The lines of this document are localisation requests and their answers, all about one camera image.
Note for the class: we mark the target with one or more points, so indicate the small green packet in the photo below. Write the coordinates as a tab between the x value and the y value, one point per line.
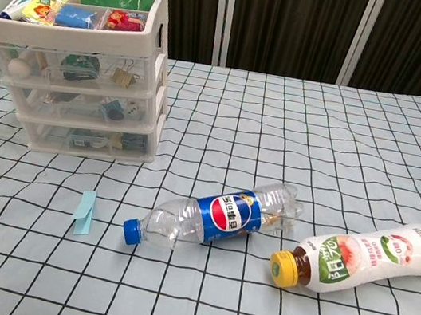
80	67

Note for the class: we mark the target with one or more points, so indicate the white desk organizer box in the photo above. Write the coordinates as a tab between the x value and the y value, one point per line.
73	33

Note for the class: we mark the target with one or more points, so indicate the empty Pepsi bottle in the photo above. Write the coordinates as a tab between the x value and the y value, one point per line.
225	216

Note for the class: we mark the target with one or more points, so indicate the white dice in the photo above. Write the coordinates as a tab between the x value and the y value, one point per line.
133	109

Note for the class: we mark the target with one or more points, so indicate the blue checkered tablecloth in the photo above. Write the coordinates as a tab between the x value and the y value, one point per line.
314	163

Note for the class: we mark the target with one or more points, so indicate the small blue clip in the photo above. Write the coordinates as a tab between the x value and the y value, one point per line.
113	111

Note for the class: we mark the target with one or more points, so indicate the gold binder clip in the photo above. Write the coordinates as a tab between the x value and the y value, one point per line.
125	76

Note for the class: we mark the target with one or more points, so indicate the light blue eraser strip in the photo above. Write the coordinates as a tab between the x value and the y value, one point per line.
84	213

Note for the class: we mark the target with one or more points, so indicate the dark folding screen divider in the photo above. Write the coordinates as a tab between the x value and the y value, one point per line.
290	17

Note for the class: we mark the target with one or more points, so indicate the red snack packet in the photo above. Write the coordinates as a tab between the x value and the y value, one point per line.
122	21

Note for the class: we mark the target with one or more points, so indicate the white-label tea drink bottle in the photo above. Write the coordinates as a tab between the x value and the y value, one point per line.
359	259

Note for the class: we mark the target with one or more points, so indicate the blue snack packet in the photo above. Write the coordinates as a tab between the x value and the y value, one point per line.
74	16

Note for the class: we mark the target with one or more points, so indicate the wooden stick with white ball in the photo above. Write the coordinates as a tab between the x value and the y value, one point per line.
19	67

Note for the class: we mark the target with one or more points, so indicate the yellow lion snack packet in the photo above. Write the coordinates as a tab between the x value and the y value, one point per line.
41	12

